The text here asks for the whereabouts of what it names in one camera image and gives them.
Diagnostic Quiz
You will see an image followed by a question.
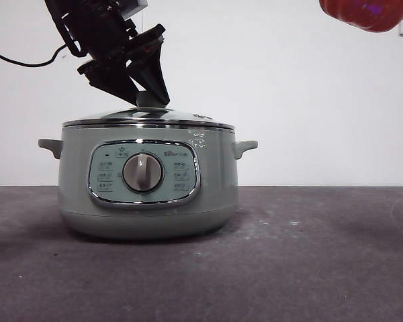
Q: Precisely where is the orange pumpkin with green stem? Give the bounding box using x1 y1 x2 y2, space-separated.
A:
318 0 403 34

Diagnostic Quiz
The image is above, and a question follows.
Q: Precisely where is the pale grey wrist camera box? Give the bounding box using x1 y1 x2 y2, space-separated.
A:
119 0 150 19

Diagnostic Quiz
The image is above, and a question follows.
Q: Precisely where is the glass lid with green knob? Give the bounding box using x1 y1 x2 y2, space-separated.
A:
62 92 236 130

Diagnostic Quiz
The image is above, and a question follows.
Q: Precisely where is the green electric cooking pot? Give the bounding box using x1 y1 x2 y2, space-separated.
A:
38 124 259 241

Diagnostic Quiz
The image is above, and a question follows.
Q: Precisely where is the black cable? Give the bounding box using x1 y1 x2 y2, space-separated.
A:
0 46 71 67

